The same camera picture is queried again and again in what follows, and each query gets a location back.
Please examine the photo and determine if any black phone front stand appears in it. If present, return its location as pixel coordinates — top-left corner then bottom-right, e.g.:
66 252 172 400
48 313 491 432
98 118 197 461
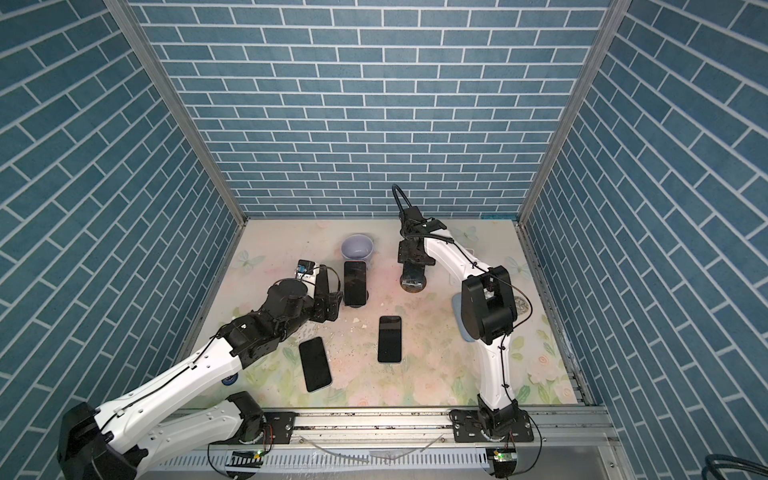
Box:
299 337 332 392

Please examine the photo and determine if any green-edged black phone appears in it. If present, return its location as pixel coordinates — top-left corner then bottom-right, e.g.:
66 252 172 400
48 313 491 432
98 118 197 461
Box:
377 316 402 363

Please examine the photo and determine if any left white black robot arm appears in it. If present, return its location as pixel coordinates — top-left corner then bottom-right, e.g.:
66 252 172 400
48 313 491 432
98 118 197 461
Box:
57 260 343 479

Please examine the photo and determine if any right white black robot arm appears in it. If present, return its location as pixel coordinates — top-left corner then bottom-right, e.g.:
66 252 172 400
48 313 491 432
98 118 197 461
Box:
398 206 523 439

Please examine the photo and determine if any pink-edged black phone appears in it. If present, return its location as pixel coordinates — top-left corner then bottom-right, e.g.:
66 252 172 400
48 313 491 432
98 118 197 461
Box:
343 261 368 308

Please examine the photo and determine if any black round phone stand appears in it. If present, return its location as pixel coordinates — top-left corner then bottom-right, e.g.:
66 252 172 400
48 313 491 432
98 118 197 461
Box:
400 263 427 293

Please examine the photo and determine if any lavender ceramic mug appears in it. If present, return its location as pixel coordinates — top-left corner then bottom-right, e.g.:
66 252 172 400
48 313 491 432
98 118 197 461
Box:
340 234 374 263

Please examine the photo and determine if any blue glasses case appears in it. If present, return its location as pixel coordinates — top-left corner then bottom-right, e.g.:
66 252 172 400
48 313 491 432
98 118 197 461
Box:
451 293 474 343

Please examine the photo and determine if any small blue object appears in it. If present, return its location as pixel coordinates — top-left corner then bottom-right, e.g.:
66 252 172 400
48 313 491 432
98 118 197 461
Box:
221 373 239 386

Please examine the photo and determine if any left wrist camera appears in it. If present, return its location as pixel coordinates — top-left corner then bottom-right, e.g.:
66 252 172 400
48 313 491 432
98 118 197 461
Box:
295 259 319 285

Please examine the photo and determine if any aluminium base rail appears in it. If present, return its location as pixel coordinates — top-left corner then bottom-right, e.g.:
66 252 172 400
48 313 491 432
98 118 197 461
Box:
173 407 619 480

